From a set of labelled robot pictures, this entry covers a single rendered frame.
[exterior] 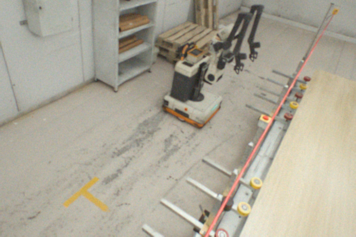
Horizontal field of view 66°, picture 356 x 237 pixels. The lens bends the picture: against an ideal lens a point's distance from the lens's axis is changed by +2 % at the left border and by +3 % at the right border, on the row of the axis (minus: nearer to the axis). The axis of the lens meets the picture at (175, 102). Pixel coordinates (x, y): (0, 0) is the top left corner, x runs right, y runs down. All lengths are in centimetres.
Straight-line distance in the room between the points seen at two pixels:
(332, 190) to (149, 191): 162
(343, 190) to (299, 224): 53
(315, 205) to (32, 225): 223
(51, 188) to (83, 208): 40
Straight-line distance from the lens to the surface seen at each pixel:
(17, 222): 286
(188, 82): 340
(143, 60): 477
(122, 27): 385
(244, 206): 187
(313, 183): 226
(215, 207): 161
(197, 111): 351
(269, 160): 267
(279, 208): 198
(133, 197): 285
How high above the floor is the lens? 235
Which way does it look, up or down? 35 degrees down
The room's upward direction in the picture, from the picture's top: 10 degrees clockwise
